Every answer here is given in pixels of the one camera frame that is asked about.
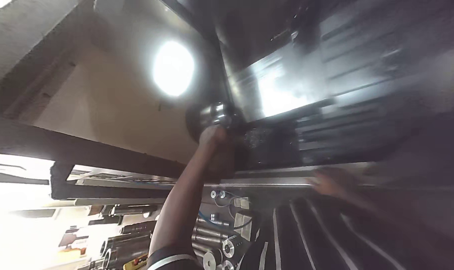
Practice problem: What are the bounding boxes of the person's right hand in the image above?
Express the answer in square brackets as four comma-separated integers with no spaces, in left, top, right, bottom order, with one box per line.
[306,166,358,199]

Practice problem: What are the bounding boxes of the person's left hand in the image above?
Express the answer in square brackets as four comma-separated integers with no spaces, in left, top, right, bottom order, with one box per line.
[199,124,227,149]

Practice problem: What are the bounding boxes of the person's right forearm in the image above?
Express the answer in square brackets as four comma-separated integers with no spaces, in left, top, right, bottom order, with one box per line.
[341,184,454,259]

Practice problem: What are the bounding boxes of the person's left forearm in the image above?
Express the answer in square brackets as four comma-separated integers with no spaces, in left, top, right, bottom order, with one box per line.
[147,142,216,270]

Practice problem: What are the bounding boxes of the pile of metal cylinders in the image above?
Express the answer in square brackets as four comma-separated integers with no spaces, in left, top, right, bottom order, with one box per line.
[191,217,251,270]

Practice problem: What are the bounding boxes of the shiny metal cylindrical part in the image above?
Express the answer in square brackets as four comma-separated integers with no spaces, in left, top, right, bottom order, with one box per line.
[200,101,233,129]

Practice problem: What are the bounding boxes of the dark round machine chuck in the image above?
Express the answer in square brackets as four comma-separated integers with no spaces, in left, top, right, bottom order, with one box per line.
[186,101,246,151]

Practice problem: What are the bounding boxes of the bright white oval lamp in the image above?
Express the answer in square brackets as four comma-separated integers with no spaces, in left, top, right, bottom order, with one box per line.
[153,40,195,97]

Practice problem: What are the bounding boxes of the pile of dark machine parts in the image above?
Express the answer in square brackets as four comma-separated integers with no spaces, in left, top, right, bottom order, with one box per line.
[77,204,159,270]

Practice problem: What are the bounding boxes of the yellow tool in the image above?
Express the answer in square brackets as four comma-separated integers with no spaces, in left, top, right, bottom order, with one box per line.
[123,254,149,270]

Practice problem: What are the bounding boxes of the thin blue cable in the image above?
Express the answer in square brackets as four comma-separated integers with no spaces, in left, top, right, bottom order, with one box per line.
[198,210,253,230]

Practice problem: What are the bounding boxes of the large metal machine enclosure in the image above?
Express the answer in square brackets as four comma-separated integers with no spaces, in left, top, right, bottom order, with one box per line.
[0,0,454,199]

